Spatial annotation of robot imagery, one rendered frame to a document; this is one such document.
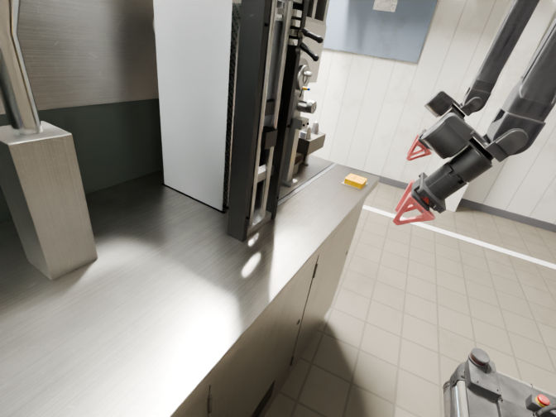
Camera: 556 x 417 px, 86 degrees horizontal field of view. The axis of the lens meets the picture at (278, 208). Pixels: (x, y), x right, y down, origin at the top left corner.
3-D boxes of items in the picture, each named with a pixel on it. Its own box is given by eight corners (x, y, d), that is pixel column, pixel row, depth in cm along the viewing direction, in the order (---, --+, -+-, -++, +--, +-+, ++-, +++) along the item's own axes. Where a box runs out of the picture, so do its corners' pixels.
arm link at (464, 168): (501, 165, 53) (495, 157, 58) (472, 139, 53) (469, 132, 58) (465, 190, 57) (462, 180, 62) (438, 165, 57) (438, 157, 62)
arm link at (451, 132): (534, 140, 48) (520, 129, 55) (481, 90, 48) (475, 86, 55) (465, 187, 55) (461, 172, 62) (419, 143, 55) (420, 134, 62)
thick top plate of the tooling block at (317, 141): (307, 155, 116) (309, 141, 113) (226, 129, 132) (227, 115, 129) (323, 147, 129) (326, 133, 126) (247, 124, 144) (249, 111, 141)
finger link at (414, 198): (381, 217, 63) (419, 189, 58) (385, 203, 69) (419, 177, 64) (405, 239, 63) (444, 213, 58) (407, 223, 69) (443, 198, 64)
